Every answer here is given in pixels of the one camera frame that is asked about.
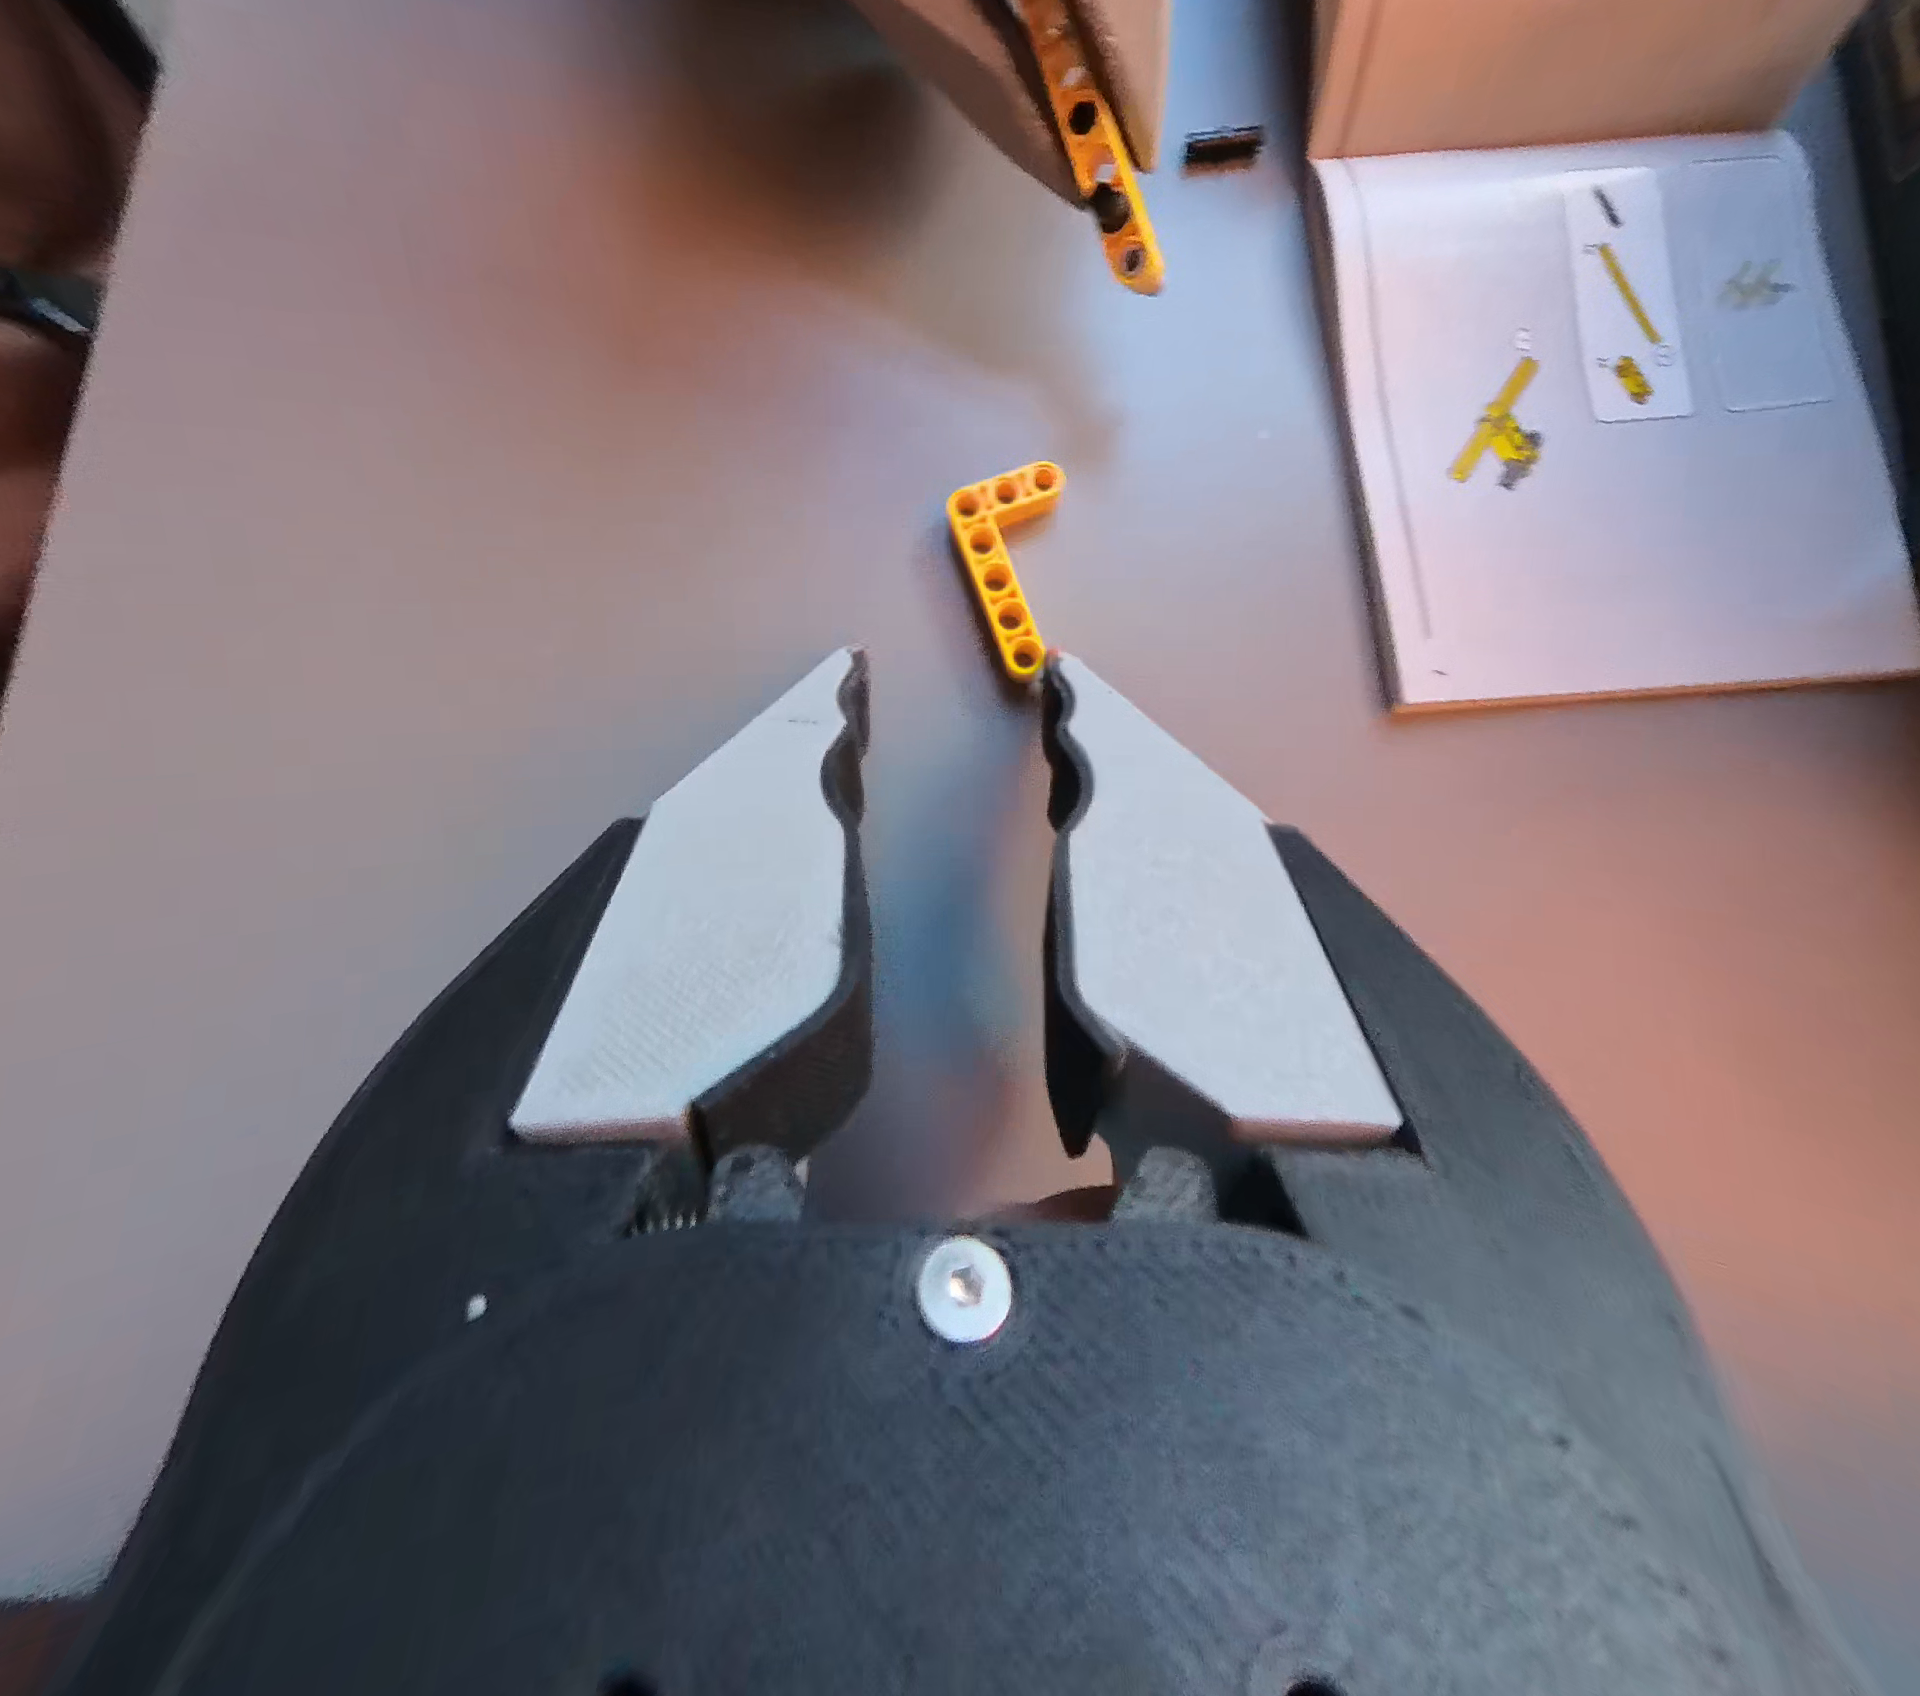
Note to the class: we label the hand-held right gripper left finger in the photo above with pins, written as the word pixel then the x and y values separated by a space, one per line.
pixel 705 946

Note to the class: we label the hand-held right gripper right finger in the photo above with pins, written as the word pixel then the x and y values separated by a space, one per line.
pixel 1215 946

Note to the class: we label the yellow straight lego beam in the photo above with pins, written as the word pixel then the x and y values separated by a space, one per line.
pixel 1083 114

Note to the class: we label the black lego pin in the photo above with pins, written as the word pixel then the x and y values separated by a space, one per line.
pixel 1222 148
pixel 1112 211

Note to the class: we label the yellow L-shaped lego beam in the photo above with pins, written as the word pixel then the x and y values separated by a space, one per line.
pixel 992 565

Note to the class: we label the lego instruction booklet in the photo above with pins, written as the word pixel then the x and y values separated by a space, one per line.
pixel 1590 270

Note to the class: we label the person's leg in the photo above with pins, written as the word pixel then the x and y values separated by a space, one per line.
pixel 52 227

